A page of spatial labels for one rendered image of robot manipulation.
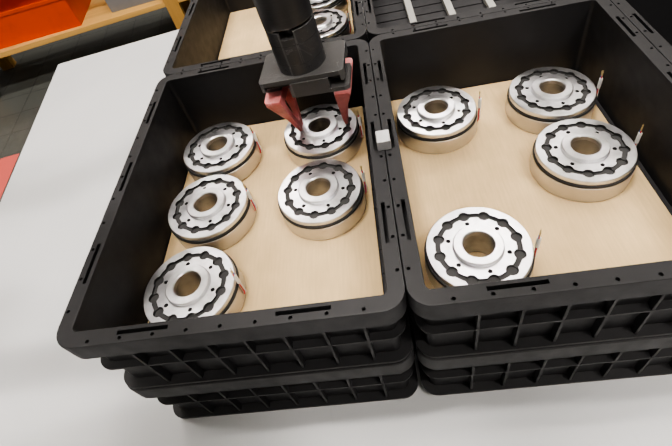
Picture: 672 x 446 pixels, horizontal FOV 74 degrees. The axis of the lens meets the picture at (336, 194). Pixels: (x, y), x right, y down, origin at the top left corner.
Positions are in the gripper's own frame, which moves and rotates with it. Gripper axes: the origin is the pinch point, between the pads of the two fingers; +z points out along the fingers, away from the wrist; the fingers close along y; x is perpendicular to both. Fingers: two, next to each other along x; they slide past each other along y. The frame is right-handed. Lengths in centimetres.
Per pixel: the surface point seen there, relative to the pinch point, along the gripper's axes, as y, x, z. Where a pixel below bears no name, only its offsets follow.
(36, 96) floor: 210, -160, 77
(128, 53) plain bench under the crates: 64, -59, 14
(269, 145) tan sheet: 9.1, -0.8, 3.7
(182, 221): 16.3, 14.8, 0.1
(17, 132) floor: 203, -127, 77
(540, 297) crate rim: -20.1, 29.6, -4.3
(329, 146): -1.0, 4.2, 1.0
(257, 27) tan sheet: 17.3, -36.5, 3.4
